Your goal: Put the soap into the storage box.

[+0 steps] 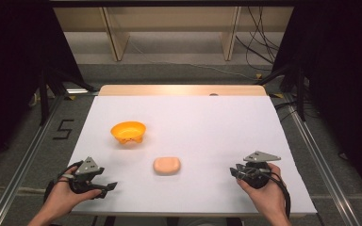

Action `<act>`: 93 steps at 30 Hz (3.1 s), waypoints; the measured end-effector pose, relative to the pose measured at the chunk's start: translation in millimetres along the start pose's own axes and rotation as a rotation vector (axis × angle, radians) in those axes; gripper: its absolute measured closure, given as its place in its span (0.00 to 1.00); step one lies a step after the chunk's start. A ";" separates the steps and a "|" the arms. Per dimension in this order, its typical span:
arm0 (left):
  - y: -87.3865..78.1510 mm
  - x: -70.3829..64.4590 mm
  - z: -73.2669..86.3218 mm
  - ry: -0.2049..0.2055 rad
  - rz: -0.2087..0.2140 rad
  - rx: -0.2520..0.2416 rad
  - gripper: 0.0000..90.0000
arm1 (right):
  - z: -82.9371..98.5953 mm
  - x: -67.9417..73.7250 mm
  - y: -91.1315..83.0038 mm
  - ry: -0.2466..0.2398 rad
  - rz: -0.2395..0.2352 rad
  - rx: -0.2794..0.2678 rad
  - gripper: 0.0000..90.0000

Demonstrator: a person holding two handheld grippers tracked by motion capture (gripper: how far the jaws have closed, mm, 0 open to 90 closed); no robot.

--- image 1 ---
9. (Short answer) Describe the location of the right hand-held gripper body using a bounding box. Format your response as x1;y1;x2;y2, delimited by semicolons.
236;151;282;190

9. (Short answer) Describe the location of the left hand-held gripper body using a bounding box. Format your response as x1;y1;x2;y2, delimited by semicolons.
68;155;106;194

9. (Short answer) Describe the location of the person's right hand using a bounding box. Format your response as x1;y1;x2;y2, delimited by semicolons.
237;163;288;218

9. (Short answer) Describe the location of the person's left hand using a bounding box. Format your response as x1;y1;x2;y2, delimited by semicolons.
42;165;104;218

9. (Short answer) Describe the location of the orange plastic bowl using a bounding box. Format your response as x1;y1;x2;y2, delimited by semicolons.
109;121;147;146

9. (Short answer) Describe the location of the peach-coloured bread roll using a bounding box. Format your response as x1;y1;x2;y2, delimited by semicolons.
152;156;182;176

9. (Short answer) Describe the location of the white table sheet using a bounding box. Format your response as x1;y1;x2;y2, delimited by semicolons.
67;95;318;217

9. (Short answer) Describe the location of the black tripod stand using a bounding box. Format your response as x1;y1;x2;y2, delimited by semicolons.
256;61;309;122
38;65;96;127

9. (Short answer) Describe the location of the light wooden table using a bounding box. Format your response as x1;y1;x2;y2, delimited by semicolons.
97;84;268;97

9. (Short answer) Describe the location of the black curtain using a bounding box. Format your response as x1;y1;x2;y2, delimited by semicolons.
0;0;86;177
271;0;362;196

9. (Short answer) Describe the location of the light wooden shelf unit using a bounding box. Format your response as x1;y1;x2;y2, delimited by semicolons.
52;6;295;62

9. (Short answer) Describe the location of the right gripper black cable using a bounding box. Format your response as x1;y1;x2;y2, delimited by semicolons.
263;171;292;220

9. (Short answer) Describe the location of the metal floor rail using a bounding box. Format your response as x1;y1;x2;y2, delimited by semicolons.
0;92;64;226
283;93;362;226

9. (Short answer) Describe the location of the bundle of black cables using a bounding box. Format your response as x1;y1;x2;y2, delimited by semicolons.
235;6;281;73

